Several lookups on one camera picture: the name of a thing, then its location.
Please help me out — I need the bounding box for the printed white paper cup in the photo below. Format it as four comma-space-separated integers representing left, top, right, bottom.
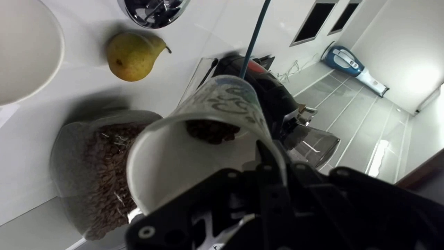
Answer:
125, 74, 291, 217

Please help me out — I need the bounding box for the large white plate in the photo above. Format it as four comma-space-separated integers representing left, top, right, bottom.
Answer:
0, 0, 65, 107

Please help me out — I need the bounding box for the brown coffee beans pile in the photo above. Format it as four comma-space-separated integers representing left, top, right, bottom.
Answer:
184, 119, 243, 146

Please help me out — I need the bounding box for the shiny metal cup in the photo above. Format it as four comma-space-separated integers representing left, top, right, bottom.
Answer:
116, 0, 191, 31

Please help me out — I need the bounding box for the green yellow pear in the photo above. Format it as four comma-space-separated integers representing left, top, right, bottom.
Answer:
105, 30, 173, 84

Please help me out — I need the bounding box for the teal power cable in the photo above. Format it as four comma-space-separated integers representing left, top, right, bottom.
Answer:
238, 0, 273, 81

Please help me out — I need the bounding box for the glass jar of coffee beans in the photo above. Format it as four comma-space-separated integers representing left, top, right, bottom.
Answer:
48, 109, 164, 244

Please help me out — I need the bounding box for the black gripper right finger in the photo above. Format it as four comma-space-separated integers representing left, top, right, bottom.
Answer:
281, 157, 444, 250

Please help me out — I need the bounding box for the black coffee grinder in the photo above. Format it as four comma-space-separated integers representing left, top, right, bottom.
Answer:
209, 52, 343, 171

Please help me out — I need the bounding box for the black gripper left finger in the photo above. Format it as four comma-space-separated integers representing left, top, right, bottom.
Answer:
125, 139, 284, 250

